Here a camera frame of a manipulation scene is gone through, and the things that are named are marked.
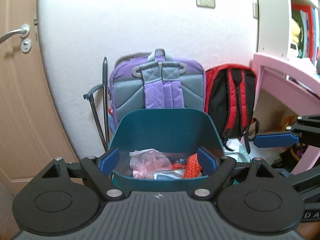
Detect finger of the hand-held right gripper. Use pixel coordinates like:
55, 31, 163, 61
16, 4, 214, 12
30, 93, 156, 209
275, 166, 320, 193
252, 115, 320, 149

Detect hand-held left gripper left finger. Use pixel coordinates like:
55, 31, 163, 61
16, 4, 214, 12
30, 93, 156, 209
41, 147, 126, 201

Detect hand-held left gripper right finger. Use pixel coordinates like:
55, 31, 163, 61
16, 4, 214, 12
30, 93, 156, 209
192, 146, 278, 201

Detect red mesh net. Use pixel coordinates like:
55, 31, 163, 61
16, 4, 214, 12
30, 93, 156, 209
183, 154, 203, 179

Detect pink mesh bag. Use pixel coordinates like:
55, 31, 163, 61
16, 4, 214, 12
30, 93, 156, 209
129, 148, 173, 179

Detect dark teal trash bin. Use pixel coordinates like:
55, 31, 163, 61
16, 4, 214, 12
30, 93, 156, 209
110, 108, 224, 196

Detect light green cloth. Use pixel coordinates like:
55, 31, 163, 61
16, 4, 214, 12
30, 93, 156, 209
235, 140, 253, 163

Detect pink desk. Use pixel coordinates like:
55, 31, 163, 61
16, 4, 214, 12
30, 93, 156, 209
251, 52, 320, 176

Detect red black backpack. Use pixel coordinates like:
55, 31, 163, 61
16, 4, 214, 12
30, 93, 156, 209
203, 64, 261, 153

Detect purple grey backpack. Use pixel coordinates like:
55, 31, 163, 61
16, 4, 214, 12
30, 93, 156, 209
108, 48, 207, 133

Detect beige wooden door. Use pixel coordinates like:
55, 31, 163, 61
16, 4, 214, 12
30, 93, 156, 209
0, 0, 83, 196

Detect yellow plush toy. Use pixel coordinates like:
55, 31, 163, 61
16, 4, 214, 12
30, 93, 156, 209
291, 17, 302, 44

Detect row of colourful books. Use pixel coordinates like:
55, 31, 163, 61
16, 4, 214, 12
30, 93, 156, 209
291, 4, 320, 61

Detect white bookshelf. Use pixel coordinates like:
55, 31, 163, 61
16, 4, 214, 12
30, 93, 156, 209
255, 0, 320, 63

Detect silver door lock cylinder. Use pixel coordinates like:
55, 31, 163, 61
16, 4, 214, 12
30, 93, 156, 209
20, 38, 32, 53

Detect grey handled metal pole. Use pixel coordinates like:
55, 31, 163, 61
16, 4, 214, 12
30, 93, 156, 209
83, 85, 108, 153

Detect silver door handle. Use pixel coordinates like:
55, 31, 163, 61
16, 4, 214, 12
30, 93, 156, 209
0, 23, 31, 44

